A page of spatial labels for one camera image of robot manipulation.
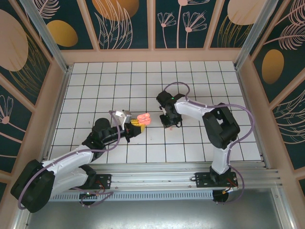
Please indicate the pink earbud charging case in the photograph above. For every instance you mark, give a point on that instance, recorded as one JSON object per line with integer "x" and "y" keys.
{"x": 146, "y": 121}

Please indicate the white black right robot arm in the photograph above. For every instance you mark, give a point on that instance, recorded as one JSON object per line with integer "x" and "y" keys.
{"x": 190, "y": 108}

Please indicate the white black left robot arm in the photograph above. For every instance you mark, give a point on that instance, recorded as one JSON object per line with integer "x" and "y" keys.
{"x": 69, "y": 158}

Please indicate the grey metal sheet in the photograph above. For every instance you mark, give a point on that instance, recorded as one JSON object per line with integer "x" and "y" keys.
{"x": 152, "y": 214}

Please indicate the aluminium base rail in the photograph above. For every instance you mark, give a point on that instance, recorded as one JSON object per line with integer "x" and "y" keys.
{"x": 152, "y": 176}

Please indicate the aluminium side rail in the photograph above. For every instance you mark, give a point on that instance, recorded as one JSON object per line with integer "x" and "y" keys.
{"x": 250, "y": 107}
{"x": 57, "y": 100}

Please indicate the aluminium frame post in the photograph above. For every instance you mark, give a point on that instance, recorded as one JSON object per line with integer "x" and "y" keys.
{"x": 50, "y": 40}
{"x": 257, "y": 35}

